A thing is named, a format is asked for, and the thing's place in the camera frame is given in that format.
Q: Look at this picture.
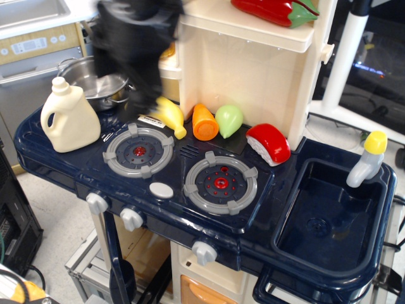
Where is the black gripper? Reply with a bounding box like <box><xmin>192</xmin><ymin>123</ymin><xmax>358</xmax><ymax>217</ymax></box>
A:
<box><xmin>92</xmin><ymin>19</ymin><xmax>174</xmax><ymax>122</ymax></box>

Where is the cream toy detergent bottle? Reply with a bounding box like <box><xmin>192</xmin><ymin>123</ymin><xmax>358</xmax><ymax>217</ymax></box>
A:
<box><xmin>40</xmin><ymin>77</ymin><xmax>101</xmax><ymax>153</ymax></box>

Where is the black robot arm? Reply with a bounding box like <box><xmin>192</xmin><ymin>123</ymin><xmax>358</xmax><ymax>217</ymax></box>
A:
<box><xmin>92</xmin><ymin>1</ymin><xmax>184</xmax><ymax>122</ymax></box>

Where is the navy toy sink basin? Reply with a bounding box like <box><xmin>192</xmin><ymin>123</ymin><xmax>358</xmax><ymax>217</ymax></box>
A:
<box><xmin>275</xmin><ymin>159</ymin><xmax>387</xmax><ymax>276</ymax></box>

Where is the yellow toy corn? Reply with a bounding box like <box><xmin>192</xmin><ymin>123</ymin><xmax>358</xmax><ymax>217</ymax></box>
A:
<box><xmin>159</xmin><ymin>42</ymin><xmax>175</xmax><ymax>60</ymax></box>

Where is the stainless steel pot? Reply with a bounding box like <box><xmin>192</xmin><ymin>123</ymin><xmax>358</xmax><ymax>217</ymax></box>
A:
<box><xmin>57</xmin><ymin>56</ymin><xmax>135</xmax><ymax>111</ymax></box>

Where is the yellow toy banana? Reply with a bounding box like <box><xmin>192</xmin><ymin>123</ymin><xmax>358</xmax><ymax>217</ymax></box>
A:
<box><xmin>138</xmin><ymin>96</ymin><xmax>187</xmax><ymax>139</ymax></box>

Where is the wooden toy dishwasher unit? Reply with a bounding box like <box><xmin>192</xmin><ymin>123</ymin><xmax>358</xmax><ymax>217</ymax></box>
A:
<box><xmin>1</xmin><ymin>1</ymin><xmax>96</xmax><ymax>167</ymax></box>

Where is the grey left stove burner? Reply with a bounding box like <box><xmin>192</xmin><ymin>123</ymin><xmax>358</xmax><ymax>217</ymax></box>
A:
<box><xmin>103</xmin><ymin>123</ymin><xmax>175</xmax><ymax>179</ymax></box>

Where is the grey stove burner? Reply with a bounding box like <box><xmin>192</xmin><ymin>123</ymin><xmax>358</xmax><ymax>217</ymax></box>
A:
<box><xmin>103</xmin><ymin>123</ymin><xmax>175</xmax><ymax>179</ymax></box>
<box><xmin>183</xmin><ymin>151</ymin><xmax>258</xmax><ymax>215</ymax></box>

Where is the orange toy carrot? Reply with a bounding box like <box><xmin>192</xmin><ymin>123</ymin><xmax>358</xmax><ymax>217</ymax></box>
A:
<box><xmin>192</xmin><ymin>104</ymin><xmax>219</xmax><ymax>141</ymax></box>

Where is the light green toy pear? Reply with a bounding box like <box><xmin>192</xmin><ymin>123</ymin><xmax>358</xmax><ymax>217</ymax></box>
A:
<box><xmin>215</xmin><ymin>104</ymin><xmax>244</xmax><ymax>139</ymax></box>

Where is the cream toy kitchen shelf unit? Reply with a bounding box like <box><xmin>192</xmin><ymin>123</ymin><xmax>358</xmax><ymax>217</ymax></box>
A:
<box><xmin>159</xmin><ymin>1</ymin><xmax>337</xmax><ymax>149</ymax></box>

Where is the grey oval button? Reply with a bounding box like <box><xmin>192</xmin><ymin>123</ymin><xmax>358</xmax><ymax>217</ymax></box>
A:
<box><xmin>149</xmin><ymin>182</ymin><xmax>174</xmax><ymax>199</ymax></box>

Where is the red toy bell pepper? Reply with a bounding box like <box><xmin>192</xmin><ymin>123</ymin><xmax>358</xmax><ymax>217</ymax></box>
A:
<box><xmin>231</xmin><ymin>0</ymin><xmax>320</xmax><ymax>29</ymax></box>

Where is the grey left stove knob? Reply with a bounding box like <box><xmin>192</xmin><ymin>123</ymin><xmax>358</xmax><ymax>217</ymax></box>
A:
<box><xmin>85</xmin><ymin>193</ymin><xmax>108</xmax><ymax>215</ymax></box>

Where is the grey stove knob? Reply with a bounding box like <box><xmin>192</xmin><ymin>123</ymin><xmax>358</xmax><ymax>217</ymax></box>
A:
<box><xmin>192</xmin><ymin>241</ymin><xmax>218</xmax><ymax>266</ymax></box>
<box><xmin>85</xmin><ymin>193</ymin><xmax>108</xmax><ymax>215</ymax></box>
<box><xmin>120</xmin><ymin>208</ymin><xmax>144</xmax><ymax>232</ymax></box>

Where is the grey right stove burner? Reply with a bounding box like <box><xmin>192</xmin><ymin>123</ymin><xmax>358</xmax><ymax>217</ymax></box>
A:
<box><xmin>183</xmin><ymin>151</ymin><xmax>258</xmax><ymax>215</ymax></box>

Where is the red white toy sushi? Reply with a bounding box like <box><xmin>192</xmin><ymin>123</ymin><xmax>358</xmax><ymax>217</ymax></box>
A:
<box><xmin>246</xmin><ymin>123</ymin><xmax>291</xmax><ymax>167</ymax></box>

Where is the grey middle stove knob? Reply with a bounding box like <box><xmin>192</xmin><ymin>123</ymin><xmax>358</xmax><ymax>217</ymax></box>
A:
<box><xmin>120</xmin><ymin>208</ymin><xmax>144</xmax><ymax>232</ymax></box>

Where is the black computer case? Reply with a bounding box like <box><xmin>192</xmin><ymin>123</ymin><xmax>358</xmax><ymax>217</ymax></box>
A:
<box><xmin>1</xmin><ymin>152</ymin><xmax>43</xmax><ymax>276</ymax></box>

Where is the grey right stove knob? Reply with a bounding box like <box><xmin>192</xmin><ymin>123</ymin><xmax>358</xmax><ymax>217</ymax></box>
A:
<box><xmin>192</xmin><ymin>241</ymin><xmax>218</xmax><ymax>266</ymax></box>

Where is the orange toy oven drawer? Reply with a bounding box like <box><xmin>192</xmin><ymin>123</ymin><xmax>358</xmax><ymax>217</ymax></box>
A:
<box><xmin>181</xmin><ymin>275</ymin><xmax>236</xmax><ymax>304</ymax></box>

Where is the navy toy kitchen counter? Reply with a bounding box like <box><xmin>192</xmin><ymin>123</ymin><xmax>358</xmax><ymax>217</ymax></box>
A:
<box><xmin>16</xmin><ymin>112</ymin><xmax>396</xmax><ymax>303</ymax></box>

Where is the grey toy faucet yellow cap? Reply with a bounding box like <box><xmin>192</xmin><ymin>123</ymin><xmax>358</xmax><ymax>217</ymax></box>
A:
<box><xmin>346</xmin><ymin>130</ymin><xmax>388</xmax><ymax>188</ymax></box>

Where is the white stand frame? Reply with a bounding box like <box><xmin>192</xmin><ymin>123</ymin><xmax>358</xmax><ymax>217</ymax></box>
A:
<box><xmin>308</xmin><ymin>0</ymin><xmax>405</xmax><ymax>145</ymax></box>

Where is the aluminium frame base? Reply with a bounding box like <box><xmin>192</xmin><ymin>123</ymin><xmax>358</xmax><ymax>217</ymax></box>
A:
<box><xmin>65</xmin><ymin>229</ymin><xmax>112</xmax><ymax>303</ymax></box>

